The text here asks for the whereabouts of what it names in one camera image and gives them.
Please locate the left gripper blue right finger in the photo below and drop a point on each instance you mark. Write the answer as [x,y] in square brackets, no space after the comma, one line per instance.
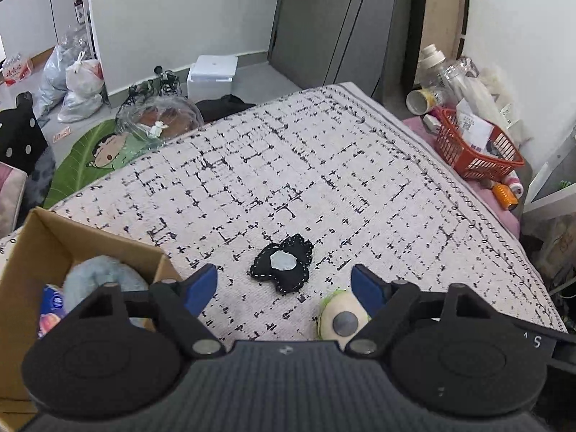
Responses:
[369,289]

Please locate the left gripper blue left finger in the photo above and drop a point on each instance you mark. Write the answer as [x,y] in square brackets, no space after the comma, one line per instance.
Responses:
[197,290]

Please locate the black felt stitched patch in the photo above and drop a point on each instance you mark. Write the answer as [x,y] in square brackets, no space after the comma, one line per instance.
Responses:
[286,264]

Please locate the light blue fluffy plush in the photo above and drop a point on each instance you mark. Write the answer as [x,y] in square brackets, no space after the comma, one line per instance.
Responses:
[89,275]

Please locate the white black patterned blanket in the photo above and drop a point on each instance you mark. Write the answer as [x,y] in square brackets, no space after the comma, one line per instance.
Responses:
[338,169]

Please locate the blue printed tissue pack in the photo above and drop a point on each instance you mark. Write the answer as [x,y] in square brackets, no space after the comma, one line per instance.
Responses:
[51,309]

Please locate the brown cardboard box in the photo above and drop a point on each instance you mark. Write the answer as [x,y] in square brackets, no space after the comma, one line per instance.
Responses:
[43,252]

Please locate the green leaf cartoon mat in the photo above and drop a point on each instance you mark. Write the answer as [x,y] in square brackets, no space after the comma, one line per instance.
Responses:
[96,154]

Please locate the clear plastic bag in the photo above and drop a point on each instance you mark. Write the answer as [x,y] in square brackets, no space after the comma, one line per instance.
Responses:
[159,119]

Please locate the red plastic basket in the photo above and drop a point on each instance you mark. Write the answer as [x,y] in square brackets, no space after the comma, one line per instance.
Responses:
[495,161]

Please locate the paper cup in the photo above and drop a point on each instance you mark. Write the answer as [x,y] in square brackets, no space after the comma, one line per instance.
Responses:
[423,101]

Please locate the black tripod stand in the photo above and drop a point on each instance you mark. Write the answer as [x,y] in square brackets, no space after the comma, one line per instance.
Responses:
[163,83]

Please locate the white foam box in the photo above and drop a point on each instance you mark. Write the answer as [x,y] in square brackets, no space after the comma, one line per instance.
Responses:
[211,77]

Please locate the clear plastic bottle white cap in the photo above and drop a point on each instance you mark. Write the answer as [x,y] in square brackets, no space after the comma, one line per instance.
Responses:
[441,74]

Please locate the black polka dot stool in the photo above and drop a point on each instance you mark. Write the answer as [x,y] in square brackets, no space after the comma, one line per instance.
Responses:
[21,139]

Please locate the white plastic bag red print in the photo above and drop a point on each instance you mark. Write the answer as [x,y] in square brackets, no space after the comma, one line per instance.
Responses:
[84,78]

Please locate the grey plastic bag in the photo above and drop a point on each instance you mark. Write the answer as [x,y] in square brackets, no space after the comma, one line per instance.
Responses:
[52,88]

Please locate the dark grey wardrobe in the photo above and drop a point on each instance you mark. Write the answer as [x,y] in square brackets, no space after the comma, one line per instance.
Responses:
[322,42]

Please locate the red white snack package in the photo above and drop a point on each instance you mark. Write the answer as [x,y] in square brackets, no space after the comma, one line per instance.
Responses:
[16,68]

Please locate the wooden board black frame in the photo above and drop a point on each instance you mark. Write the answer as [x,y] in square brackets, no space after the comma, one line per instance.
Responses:
[442,23]

